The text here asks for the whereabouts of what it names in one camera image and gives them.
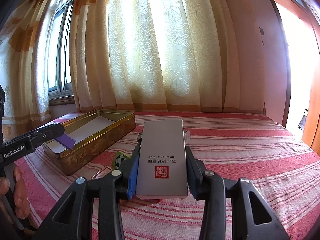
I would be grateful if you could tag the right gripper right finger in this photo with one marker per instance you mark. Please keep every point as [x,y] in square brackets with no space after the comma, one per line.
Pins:
[252,217]

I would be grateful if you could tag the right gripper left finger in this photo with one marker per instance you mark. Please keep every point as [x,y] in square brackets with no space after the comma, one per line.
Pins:
[71,216]

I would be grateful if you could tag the purple small block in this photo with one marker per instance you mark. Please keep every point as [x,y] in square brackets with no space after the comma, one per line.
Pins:
[66,141]

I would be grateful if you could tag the green soccer ball block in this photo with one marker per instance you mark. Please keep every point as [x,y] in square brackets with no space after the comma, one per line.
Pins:
[119,158]

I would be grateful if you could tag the white Oriental Club box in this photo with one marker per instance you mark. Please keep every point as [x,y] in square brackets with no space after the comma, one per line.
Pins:
[162,168]

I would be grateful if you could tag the person's left hand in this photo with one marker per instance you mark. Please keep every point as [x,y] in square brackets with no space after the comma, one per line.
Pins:
[22,205]

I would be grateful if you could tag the copper rectangular tin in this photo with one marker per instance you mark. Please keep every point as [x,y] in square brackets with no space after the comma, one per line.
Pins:
[102,173]

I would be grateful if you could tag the red striped bedspread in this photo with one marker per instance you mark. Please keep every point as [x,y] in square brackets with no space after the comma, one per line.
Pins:
[282,167]

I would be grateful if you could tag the left side curtain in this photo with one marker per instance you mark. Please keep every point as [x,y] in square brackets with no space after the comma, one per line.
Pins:
[24,55]

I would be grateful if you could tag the gold tin box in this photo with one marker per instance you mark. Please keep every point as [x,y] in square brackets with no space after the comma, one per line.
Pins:
[93,132]

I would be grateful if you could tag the cream patterned curtain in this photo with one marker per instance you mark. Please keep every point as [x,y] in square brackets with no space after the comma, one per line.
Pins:
[167,55]

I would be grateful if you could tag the orange wooden door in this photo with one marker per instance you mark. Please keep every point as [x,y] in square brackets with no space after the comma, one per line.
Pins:
[301,31]

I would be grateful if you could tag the window frame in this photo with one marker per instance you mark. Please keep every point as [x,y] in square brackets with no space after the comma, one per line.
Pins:
[59,74]

